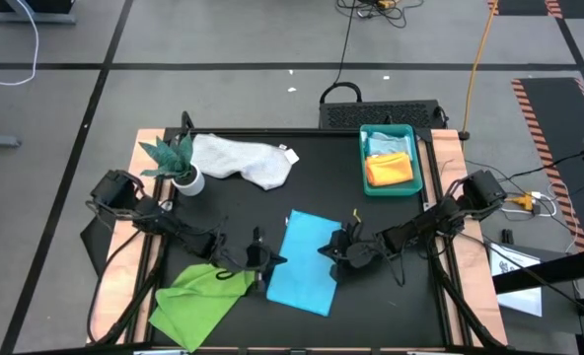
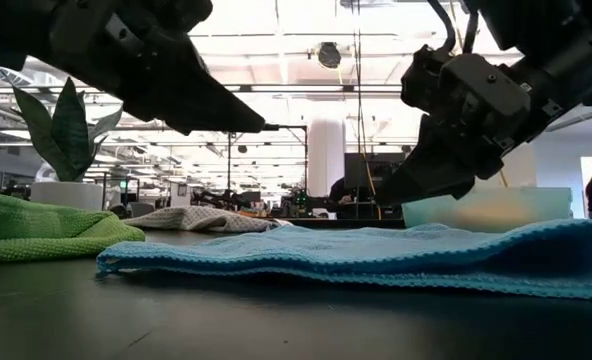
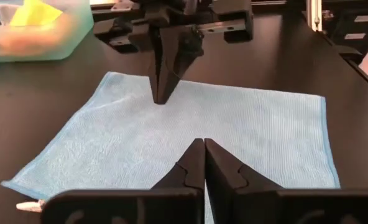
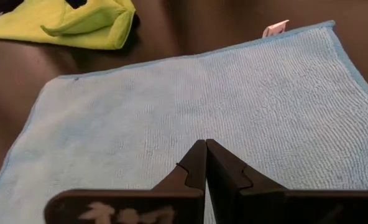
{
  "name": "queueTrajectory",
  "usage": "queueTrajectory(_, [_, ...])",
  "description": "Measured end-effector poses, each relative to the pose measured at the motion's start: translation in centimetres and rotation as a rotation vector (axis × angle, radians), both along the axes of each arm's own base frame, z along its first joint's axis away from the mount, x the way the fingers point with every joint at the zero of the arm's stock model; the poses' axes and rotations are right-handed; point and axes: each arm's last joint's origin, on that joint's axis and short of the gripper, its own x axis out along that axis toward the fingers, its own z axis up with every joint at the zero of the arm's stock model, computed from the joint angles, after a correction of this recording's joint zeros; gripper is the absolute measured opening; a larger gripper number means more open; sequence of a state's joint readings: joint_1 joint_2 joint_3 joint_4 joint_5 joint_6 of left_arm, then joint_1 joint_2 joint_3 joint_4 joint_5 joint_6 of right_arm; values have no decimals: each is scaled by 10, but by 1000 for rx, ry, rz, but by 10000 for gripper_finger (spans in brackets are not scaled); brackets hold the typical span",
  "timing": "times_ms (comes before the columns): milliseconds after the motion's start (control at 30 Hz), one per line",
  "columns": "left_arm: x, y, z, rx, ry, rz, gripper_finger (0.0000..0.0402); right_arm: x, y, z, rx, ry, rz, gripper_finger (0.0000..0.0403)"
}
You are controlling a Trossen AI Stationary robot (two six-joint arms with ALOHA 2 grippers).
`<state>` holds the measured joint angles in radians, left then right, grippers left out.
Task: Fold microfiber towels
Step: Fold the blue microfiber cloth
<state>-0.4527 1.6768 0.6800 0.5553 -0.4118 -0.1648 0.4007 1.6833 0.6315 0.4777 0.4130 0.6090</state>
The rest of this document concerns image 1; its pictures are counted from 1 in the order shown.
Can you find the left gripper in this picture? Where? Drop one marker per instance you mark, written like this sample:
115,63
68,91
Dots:
252,256

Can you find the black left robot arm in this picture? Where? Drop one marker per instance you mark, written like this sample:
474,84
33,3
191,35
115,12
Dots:
159,222

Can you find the pale blue teal-edged towel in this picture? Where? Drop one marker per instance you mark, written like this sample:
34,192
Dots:
388,144

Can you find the white paper sheet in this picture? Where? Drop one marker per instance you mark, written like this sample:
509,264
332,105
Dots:
519,301

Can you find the blue microfiber towel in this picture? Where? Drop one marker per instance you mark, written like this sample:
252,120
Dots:
304,261

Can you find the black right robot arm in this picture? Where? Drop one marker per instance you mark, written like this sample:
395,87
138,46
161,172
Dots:
445,212

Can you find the grey desk foot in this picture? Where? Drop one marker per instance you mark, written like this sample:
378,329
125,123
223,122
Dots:
30,19

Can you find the black computer case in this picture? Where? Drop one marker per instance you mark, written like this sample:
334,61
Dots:
381,116

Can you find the artificial green plant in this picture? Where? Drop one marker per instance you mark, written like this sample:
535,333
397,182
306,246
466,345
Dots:
171,158

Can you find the wooden table side board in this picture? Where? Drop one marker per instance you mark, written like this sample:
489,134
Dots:
103,296
447,153

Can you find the white plant pot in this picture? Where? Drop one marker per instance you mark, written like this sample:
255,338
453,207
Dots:
193,187

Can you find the teal plastic bin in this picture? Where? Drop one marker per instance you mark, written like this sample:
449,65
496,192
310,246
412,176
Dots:
390,190

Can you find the black flat beam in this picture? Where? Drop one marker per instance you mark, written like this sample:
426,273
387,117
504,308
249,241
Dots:
548,271

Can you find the green microfiber towel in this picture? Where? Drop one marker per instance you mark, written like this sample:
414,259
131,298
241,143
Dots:
198,305

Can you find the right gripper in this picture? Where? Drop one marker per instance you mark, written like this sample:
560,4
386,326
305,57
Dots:
361,249

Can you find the white grey microfiber towel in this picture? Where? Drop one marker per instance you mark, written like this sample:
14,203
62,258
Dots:
242,160

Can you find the orange microfiber towel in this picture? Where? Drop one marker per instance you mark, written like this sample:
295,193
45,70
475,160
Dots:
389,170

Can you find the black striped floor mat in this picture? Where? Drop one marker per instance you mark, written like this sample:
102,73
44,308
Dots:
558,148
524,6

